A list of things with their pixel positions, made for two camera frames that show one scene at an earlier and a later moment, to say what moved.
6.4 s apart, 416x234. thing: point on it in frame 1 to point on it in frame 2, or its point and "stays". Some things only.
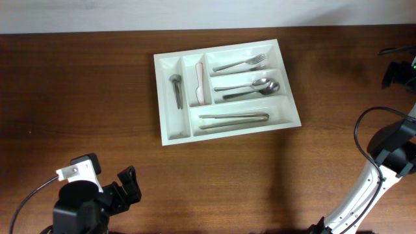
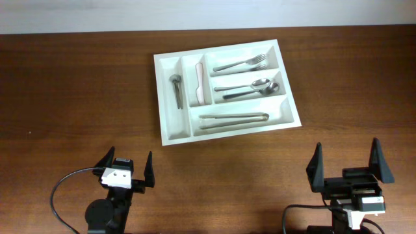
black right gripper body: (403, 71) to (353, 184)
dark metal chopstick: (247, 115) stays
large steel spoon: (260, 82) stays
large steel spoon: (273, 88) stays
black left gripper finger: (130, 184) to (149, 172)
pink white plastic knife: (199, 89) stays
